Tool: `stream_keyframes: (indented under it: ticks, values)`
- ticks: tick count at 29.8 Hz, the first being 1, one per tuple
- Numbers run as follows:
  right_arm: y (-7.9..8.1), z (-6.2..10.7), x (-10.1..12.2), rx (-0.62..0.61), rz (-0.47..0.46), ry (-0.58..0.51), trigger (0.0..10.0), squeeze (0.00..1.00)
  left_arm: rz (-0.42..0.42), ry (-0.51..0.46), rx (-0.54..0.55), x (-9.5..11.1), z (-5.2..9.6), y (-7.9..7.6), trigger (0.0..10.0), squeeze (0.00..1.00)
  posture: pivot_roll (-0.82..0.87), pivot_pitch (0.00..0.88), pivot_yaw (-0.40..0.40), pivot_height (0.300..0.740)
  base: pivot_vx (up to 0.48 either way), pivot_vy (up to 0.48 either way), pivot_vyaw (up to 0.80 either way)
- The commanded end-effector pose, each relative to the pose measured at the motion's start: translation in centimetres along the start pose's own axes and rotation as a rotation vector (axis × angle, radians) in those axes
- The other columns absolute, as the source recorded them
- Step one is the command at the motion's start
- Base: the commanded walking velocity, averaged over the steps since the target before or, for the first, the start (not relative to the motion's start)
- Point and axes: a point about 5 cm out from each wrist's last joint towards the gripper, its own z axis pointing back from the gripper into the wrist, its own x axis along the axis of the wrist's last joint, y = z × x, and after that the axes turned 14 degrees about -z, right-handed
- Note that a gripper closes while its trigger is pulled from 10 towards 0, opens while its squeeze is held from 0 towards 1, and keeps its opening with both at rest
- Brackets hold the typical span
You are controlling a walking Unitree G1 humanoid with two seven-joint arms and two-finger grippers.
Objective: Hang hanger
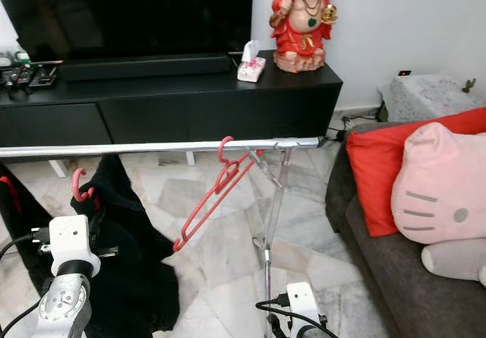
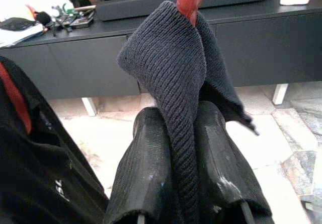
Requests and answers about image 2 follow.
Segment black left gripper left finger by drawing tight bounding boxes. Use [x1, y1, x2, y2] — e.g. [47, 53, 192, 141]
[103, 107, 182, 224]

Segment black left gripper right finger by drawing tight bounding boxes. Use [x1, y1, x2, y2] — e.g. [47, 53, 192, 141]
[194, 100, 274, 224]

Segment black knit garment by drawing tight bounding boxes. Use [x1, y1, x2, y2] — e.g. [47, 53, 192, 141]
[117, 0, 260, 224]

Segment black t-shirt with print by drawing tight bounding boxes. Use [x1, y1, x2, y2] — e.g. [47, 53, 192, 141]
[0, 55, 111, 224]

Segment black tv console cabinet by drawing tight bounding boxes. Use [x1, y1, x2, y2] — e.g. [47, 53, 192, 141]
[0, 0, 322, 116]

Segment white paper sheets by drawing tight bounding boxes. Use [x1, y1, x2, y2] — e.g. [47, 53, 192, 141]
[0, 20, 46, 48]

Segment black flat pouch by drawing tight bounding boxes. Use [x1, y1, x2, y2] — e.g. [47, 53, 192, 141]
[0, 17, 36, 31]

